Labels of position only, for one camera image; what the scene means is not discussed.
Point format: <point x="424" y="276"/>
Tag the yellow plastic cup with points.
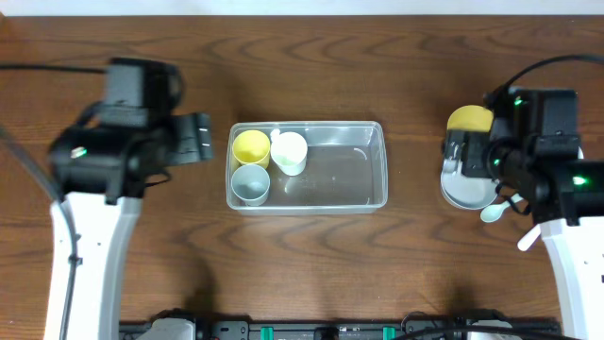
<point x="252" y="147"/>

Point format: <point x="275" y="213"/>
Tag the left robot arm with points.
<point x="102" y="164"/>

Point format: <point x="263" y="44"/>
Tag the yellow plastic bowl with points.
<point x="472" y="118"/>

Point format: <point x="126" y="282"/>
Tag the white plastic fork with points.
<point x="529" y="239"/>

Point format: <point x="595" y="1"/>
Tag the mint green plastic spoon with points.
<point x="493" y="212"/>

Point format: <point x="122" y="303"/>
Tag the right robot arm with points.
<point x="528" y="141"/>

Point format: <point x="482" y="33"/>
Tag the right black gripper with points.
<point x="479" y="166"/>

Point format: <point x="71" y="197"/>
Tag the clear plastic container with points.
<point x="346" y="170"/>

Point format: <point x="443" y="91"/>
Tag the grey plastic bowl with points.
<point x="463" y="192"/>

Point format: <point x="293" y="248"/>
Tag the white plastic cup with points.
<point x="289" y="152"/>

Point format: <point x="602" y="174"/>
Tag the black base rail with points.
<point x="472" y="324"/>

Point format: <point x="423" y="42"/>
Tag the grey plastic cup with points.
<point x="251" y="184"/>

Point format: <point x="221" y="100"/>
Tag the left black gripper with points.
<point x="200" y="142"/>

